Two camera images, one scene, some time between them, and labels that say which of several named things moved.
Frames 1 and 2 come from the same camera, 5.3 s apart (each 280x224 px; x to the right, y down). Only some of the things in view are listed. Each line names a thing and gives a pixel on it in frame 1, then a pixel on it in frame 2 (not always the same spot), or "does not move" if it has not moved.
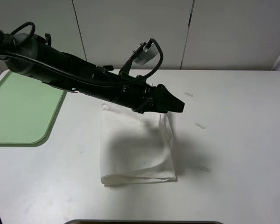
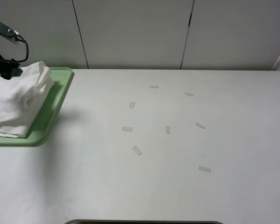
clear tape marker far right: x=188 y=94 does not move
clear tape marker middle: x=199 y=125 does not move
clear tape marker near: x=205 y=169 does not move
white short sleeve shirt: x=136 y=148 → x=14 y=101
